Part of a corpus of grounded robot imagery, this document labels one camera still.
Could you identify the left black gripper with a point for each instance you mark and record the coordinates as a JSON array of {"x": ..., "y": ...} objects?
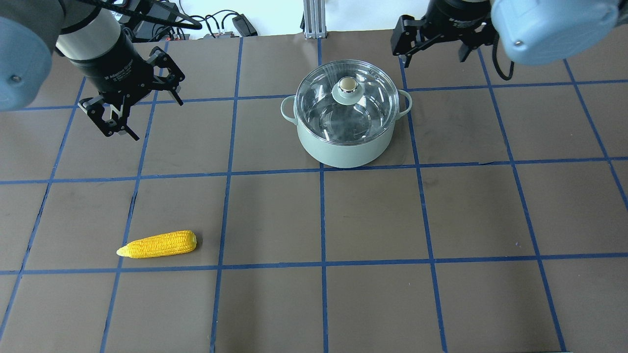
[{"x": 114, "y": 68}]

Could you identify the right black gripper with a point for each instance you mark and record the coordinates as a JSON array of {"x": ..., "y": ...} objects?
[{"x": 454, "y": 17}]

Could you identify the glass pot lid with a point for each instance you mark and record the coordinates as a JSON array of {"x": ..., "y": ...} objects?
[{"x": 347, "y": 102}]

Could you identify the yellow corn cob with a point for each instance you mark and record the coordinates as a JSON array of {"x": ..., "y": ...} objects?
[{"x": 172, "y": 243}]

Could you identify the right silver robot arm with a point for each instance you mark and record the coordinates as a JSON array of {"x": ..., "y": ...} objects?
[{"x": 532, "y": 32}]

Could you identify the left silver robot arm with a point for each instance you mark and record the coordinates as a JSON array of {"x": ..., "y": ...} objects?
[{"x": 89, "y": 36}]

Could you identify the mint green cooking pot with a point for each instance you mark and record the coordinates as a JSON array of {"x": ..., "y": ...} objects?
[{"x": 342, "y": 156}]

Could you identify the black power adapter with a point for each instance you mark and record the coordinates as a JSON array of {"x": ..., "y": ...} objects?
[{"x": 244, "y": 26}]

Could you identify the brown paper table cover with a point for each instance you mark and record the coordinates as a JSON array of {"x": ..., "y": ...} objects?
[{"x": 496, "y": 221}]

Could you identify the aluminium frame post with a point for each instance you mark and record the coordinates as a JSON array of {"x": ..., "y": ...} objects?
[{"x": 314, "y": 19}]

